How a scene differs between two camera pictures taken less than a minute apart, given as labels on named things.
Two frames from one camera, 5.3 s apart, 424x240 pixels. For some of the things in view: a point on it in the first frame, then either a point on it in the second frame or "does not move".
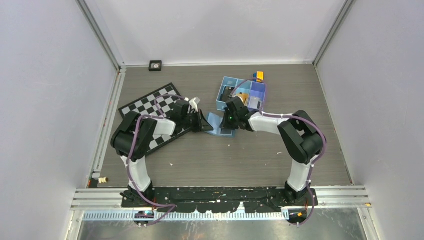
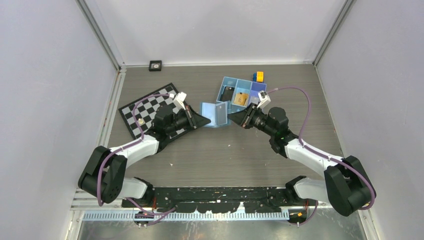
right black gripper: x=225 y=124 to x=244 y=118
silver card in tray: x=255 y=103 does not move
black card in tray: x=226 y=92 does not move
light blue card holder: x=215 y=121 to x=217 y=113
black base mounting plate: x=205 y=200 does not move
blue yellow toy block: x=258 y=76 does not move
